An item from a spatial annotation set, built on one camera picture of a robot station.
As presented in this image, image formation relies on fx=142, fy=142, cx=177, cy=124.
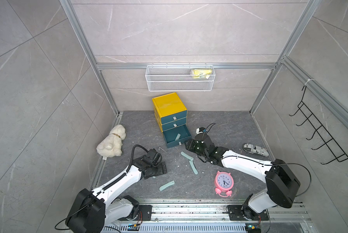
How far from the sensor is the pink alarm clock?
0.81 m

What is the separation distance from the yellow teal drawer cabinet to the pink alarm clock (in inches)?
12.5

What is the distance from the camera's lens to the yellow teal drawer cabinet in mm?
923
